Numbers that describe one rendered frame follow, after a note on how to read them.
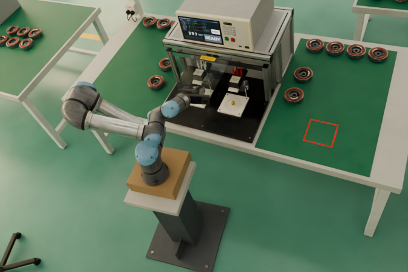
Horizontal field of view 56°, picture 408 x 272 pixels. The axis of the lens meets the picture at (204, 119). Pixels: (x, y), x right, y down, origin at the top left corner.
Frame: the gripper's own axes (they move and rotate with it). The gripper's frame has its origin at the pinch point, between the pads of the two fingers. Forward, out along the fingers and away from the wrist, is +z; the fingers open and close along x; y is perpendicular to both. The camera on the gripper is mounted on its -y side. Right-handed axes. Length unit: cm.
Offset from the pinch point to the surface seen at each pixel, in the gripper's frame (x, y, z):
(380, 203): 52, -99, 22
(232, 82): 1.3, -5.9, 24.4
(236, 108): 17.5, -10.1, 24.3
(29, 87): 31, 150, 9
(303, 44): -14, -32, 85
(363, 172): 30, -86, 10
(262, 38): -25.1, -19.3, 31.5
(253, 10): -41.8, -16.4, 19.8
